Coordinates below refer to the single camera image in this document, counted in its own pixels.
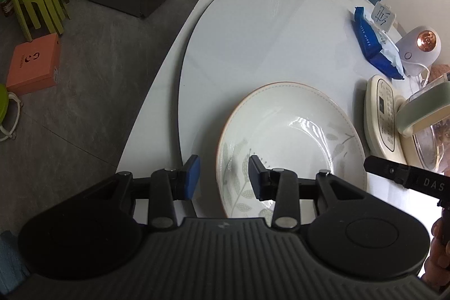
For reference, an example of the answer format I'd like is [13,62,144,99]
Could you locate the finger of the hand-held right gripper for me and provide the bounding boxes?
[364,155,408,186]

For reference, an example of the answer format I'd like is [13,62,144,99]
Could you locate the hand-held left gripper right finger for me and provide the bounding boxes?
[248,155,366,229]

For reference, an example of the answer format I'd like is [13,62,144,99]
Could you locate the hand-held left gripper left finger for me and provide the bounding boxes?
[84,155,201,229]

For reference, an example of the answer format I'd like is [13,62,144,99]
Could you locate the white leaf-print plate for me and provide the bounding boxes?
[216,81,368,220]

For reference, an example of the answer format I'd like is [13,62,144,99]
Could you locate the person's right hand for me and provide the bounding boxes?
[420,216,450,291]

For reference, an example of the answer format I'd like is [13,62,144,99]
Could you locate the cream kettle base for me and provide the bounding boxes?
[363,74,419,168]

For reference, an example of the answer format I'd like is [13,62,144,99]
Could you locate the white humidifier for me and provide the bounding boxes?
[395,25,442,76]

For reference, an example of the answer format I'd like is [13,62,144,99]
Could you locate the blue wet wipes pack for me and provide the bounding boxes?
[352,6,405,79]

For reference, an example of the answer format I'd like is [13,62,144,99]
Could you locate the round glass turntable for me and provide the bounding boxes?
[177,0,408,220]

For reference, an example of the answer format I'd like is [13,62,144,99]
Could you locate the white sign card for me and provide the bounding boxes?
[369,1,397,32]

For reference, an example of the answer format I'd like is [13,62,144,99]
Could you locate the orange cardboard box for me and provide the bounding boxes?
[5,33,62,97]

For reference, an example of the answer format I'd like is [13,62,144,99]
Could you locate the green round seat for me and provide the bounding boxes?
[0,84,19,132]

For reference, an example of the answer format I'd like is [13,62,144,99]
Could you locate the glass kettle with green handle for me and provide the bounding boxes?
[395,70,450,175]

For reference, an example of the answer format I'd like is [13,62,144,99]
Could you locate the white power cable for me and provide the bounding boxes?
[404,59,431,100]

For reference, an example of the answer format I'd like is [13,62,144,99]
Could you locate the white ring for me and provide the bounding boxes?
[0,92,22,142]

